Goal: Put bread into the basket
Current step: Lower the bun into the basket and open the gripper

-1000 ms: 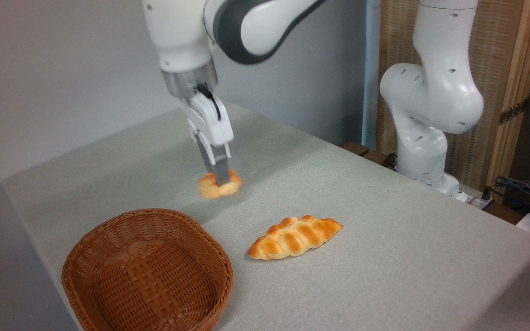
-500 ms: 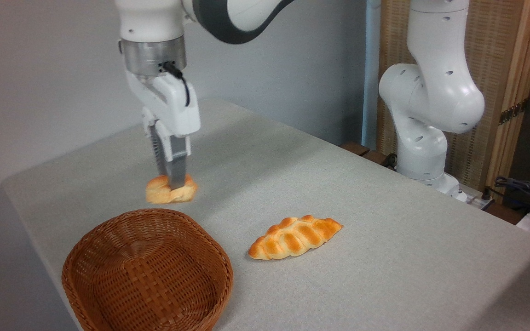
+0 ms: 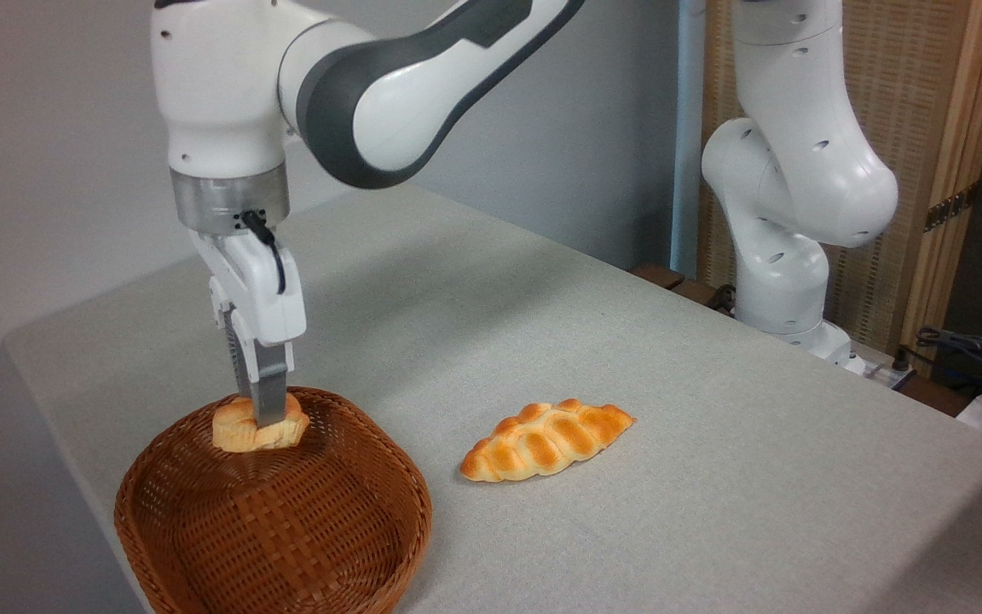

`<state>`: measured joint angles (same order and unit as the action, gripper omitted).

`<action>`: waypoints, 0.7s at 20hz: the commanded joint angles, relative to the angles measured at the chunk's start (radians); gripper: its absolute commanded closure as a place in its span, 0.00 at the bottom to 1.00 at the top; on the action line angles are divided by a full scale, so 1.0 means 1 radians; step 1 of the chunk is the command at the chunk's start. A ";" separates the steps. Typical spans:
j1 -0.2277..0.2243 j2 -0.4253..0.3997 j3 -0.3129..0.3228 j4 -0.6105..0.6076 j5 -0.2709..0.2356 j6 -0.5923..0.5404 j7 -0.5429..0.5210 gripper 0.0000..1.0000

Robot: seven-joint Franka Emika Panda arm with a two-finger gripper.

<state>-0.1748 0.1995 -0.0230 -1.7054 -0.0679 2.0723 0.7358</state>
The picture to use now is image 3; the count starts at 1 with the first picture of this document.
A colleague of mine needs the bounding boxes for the dark brown wooden bench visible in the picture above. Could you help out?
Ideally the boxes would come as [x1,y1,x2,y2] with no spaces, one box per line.
[630,262,737,318]

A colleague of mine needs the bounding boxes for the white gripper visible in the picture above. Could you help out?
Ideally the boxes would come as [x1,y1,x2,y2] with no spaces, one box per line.
[190,229,308,429]

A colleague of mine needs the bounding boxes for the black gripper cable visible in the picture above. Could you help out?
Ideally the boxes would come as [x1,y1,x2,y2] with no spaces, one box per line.
[239,210,288,296]

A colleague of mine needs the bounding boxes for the light blue vertical pipe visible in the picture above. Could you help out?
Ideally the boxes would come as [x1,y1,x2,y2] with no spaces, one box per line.
[669,0,708,279]

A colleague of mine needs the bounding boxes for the black cable bundle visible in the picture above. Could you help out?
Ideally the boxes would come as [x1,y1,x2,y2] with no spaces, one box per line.
[914,326,982,403]

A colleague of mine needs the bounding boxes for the round orange bread roll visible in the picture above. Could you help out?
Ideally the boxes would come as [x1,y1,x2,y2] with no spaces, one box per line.
[211,391,312,454]

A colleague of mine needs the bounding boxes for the long braided bread loaf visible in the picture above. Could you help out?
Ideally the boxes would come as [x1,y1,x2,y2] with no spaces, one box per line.
[459,398,638,484]

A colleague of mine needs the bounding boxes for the brown woven wicker basket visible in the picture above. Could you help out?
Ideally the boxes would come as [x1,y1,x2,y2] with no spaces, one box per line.
[113,386,434,614]

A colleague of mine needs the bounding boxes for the white power strip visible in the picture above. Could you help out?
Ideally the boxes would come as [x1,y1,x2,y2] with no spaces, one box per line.
[845,341,918,391]

